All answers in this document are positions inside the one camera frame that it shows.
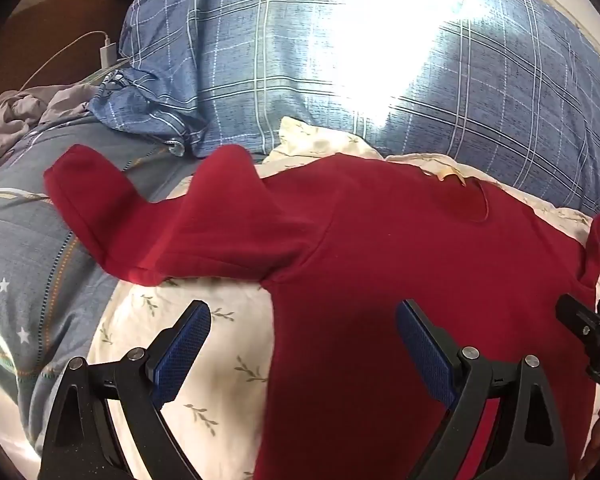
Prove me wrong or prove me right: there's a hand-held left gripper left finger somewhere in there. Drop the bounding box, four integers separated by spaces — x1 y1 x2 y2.
39 300 212 480

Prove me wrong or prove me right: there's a red sweater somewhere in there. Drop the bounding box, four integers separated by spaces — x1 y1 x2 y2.
43 144 600 480

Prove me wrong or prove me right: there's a blue plaid duvet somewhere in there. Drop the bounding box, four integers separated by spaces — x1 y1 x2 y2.
89 0 600 221

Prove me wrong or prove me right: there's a cream floral cloth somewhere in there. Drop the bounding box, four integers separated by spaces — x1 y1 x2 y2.
82 116 600 480

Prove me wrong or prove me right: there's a white charging cable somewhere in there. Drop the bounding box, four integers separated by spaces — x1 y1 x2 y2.
20 30 112 93

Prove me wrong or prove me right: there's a brown wooden furniture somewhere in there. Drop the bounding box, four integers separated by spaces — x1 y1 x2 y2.
0 0 137 117

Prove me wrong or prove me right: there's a grey crumpled cloth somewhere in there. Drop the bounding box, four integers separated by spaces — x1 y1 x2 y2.
0 82 102 181

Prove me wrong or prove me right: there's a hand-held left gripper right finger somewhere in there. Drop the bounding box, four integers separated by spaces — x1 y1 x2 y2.
396 298 567 480

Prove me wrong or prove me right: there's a grey star print bedsheet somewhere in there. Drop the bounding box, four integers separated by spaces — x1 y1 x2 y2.
0 120 203 461

